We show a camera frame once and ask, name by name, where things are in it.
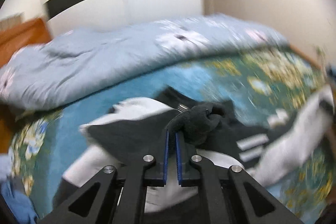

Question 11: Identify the blue crumpled garment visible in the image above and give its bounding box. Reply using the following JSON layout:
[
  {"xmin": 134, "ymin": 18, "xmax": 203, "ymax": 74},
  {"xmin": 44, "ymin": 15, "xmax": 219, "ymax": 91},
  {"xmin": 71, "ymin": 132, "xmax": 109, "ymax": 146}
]
[{"xmin": 1, "ymin": 153, "xmax": 38, "ymax": 223}]

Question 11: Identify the light blue floral quilt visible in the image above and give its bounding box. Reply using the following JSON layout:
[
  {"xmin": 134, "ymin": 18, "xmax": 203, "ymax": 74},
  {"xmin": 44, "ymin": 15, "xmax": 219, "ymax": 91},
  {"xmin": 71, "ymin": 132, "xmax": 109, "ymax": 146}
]
[{"xmin": 1, "ymin": 14, "xmax": 287, "ymax": 111}]

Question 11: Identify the teal floral bed blanket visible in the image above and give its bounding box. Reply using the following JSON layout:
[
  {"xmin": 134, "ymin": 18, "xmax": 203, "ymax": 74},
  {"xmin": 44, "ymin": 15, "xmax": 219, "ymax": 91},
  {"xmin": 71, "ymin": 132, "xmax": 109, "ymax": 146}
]
[{"xmin": 7, "ymin": 45, "xmax": 334, "ymax": 224}]

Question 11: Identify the wall switch panel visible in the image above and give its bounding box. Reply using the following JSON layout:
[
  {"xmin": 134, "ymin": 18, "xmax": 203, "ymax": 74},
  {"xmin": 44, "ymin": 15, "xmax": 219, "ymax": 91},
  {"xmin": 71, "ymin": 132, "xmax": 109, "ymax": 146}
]
[{"xmin": 0, "ymin": 13, "xmax": 23, "ymax": 32}]

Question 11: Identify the orange wooden headboard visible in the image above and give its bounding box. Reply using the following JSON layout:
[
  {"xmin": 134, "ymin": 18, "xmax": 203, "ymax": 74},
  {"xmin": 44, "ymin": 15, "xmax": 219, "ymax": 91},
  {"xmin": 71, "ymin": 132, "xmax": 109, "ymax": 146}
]
[{"xmin": 0, "ymin": 18, "xmax": 52, "ymax": 67}]

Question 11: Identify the black grey fleece hoodie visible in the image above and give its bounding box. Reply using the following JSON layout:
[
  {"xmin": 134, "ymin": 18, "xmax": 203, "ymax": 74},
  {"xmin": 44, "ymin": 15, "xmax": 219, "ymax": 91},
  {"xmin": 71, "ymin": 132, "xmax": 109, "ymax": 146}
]
[{"xmin": 53, "ymin": 86, "xmax": 334, "ymax": 206}]

